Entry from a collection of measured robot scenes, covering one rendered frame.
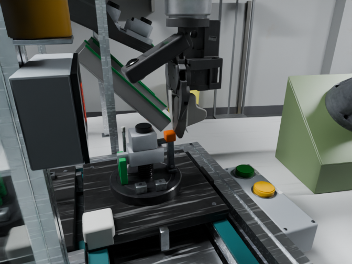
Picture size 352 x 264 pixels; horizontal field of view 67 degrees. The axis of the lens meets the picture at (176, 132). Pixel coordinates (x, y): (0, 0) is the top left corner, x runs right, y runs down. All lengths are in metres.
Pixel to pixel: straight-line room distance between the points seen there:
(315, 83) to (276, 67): 3.07
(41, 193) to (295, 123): 0.67
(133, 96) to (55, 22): 0.48
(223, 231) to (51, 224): 0.28
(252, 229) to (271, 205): 0.08
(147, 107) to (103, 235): 0.37
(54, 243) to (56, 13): 0.22
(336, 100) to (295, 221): 0.40
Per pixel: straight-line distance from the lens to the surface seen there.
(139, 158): 0.49
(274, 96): 4.02
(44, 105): 0.20
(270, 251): 0.45
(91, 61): 0.68
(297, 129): 0.80
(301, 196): 0.76
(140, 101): 0.70
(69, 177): 0.60
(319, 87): 0.86
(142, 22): 0.70
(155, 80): 3.54
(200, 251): 0.49
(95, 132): 1.09
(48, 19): 0.23
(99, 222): 0.44
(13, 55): 0.25
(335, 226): 0.70
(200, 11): 0.44
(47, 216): 0.31
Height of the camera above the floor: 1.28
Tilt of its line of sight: 23 degrees down
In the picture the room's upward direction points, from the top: straight up
